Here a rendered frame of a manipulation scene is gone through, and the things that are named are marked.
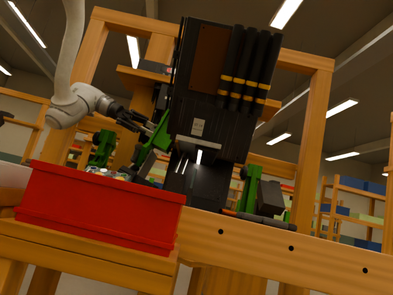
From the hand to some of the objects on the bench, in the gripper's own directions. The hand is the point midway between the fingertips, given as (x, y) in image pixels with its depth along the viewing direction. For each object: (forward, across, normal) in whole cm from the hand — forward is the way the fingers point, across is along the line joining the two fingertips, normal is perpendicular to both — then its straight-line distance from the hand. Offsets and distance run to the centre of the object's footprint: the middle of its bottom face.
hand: (150, 129), depth 124 cm
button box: (+5, -43, +3) cm, 44 cm away
